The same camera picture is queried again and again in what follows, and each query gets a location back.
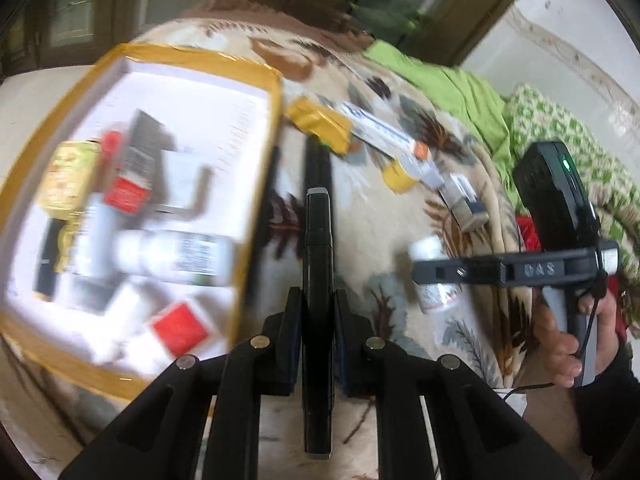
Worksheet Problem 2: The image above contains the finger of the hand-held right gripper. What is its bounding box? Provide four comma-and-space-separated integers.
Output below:
411, 252, 502, 288

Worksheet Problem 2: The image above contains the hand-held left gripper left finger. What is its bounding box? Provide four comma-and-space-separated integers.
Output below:
59, 287, 305, 480

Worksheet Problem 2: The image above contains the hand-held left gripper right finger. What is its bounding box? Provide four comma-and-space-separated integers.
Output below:
332, 289, 583, 480

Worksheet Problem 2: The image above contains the white pill bottle red label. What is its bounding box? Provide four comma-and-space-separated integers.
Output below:
407, 236, 461, 315

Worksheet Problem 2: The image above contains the blue white medicine box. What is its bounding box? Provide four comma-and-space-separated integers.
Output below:
437, 172, 491, 233

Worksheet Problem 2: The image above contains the black marker grey cap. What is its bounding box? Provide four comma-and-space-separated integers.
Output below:
302, 187, 336, 461

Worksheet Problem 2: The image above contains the yellow round tin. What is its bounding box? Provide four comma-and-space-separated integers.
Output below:
381, 157, 423, 195

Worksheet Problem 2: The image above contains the red square packet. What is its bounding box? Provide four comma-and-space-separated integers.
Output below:
150, 300, 211, 358

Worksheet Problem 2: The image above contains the black marker green cap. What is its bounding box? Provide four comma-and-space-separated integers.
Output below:
302, 135, 335, 196

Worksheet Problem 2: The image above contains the grey red small box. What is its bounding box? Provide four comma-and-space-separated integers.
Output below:
102, 110, 166, 216

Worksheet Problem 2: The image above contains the yellow-rimmed white box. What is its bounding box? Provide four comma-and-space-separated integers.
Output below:
0, 42, 286, 406

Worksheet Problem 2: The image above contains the person's right forearm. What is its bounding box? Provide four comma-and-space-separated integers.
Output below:
572, 340, 640, 471

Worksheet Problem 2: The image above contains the person's right hand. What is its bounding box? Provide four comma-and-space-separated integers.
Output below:
537, 290, 621, 387

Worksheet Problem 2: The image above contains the leaf printed blanket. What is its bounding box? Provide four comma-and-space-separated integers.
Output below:
75, 2, 546, 480

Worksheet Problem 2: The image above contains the large white bottle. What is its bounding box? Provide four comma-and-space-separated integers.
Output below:
112, 230, 236, 288

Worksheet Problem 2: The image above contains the white blue toothpaste box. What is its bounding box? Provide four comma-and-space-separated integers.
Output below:
340, 101, 433, 161

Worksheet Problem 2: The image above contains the small white bottle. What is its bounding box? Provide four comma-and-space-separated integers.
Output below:
100, 285, 151, 346

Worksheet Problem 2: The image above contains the gold foil packet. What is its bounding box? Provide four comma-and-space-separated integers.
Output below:
285, 97, 353, 153

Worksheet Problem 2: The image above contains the white grey bottle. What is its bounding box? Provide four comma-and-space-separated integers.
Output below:
82, 205, 118, 281

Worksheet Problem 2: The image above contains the wooden glass door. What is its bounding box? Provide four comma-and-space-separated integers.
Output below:
235, 0, 546, 66

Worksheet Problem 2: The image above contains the dark wooden window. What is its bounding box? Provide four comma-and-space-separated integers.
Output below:
0, 0, 236, 71

